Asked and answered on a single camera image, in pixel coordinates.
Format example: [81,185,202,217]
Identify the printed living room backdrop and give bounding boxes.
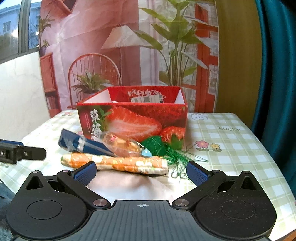
[40,1,219,113]

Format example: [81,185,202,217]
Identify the clear bag of bread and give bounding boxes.
[92,132,152,158]

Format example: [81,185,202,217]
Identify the orange white rolled cloth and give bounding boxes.
[61,153,169,176]

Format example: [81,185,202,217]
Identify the red strawberry cardboard box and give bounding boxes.
[77,86,188,150]

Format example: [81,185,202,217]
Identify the green mesh leaf bundle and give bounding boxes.
[140,136,208,180]

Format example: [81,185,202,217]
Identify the green checkered tablecloth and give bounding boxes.
[1,110,295,240]

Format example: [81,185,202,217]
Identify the window frame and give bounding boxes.
[0,0,41,63]

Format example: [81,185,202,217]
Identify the blue soft package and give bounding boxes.
[58,129,117,157]

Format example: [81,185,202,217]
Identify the teal curtain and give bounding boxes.
[251,1,295,193]

